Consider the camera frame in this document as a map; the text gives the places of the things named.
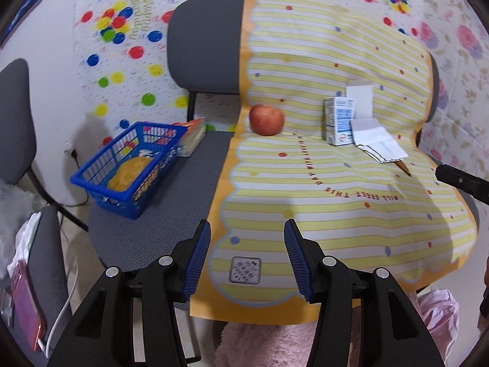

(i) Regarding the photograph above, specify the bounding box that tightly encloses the blue wall poster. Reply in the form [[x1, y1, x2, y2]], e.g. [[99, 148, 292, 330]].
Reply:
[[0, 0, 44, 43]]

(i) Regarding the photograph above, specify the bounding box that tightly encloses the blue plastic basket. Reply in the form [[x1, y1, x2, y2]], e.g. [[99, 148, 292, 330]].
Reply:
[[70, 121, 188, 220]]

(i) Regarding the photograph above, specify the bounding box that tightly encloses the white tissue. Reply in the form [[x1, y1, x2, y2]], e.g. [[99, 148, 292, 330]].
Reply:
[[8, 212, 42, 276]]

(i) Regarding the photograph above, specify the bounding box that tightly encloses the red apple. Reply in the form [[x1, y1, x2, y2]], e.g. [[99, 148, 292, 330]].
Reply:
[[249, 104, 285, 137]]

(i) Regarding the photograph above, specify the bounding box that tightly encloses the pink plastic bag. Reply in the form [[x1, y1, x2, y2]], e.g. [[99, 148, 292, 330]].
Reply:
[[416, 290, 459, 356]]

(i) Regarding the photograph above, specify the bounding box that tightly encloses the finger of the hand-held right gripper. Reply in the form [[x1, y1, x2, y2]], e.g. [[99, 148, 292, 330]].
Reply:
[[436, 164, 489, 205]]

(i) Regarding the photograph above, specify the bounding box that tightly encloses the small white carton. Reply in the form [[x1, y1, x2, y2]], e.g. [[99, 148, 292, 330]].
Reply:
[[323, 97, 356, 146]]

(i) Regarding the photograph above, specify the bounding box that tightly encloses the yellow striped mat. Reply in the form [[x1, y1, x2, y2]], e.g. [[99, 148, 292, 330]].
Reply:
[[190, 0, 480, 322]]

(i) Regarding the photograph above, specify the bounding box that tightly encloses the white cable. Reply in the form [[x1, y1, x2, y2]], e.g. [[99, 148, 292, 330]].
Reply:
[[38, 268, 79, 357]]

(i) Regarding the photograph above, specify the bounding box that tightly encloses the black cable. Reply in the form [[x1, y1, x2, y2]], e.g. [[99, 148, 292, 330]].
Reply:
[[72, 152, 88, 208]]

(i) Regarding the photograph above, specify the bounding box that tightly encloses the pink phone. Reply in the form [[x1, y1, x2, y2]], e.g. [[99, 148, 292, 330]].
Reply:
[[9, 260, 48, 352]]

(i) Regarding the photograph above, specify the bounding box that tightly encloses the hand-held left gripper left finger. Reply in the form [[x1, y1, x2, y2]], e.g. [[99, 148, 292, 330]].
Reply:
[[46, 220, 212, 367]]

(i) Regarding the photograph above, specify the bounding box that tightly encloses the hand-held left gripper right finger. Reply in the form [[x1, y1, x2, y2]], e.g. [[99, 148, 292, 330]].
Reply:
[[284, 219, 446, 367]]

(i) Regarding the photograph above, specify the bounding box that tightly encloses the clear plastic bag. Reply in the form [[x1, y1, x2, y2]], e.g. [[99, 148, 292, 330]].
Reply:
[[0, 181, 37, 280]]

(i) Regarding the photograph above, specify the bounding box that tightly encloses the balloon print plastic sheet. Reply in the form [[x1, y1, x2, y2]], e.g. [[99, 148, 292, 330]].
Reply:
[[72, 0, 425, 150]]

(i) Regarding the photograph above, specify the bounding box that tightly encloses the white folded paper box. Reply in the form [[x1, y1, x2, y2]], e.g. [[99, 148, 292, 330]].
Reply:
[[346, 83, 409, 164]]

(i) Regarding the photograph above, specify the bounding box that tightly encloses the grey office chair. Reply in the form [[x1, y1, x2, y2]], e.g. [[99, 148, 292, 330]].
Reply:
[[89, 0, 480, 322]]

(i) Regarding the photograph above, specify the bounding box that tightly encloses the floral print sheet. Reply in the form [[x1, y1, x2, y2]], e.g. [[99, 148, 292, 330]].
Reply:
[[413, 0, 489, 184]]

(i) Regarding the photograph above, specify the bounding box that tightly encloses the pink fluffy cloth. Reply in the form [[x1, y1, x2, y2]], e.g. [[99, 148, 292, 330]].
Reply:
[[214, 306, 363, 367]]

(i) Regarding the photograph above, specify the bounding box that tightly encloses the grey side chair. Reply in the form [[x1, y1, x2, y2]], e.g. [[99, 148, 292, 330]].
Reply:
[[0, 58, 90, 352]]

